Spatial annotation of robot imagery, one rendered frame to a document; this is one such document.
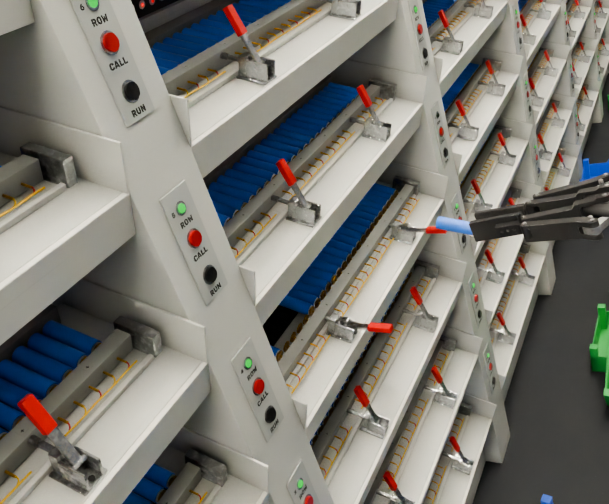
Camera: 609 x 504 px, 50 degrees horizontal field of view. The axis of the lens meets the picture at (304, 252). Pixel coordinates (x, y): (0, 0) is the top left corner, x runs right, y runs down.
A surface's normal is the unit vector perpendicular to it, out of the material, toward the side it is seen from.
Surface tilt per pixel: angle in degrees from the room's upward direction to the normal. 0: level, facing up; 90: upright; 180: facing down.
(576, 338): 0
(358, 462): 21
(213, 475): 90
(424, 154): 90
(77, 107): 90
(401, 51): 90
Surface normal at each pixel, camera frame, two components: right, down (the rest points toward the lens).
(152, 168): 0.85, 0.00
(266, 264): 0.04, -0.79
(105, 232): 0.90, 0.29
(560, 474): -0.29, -0.84
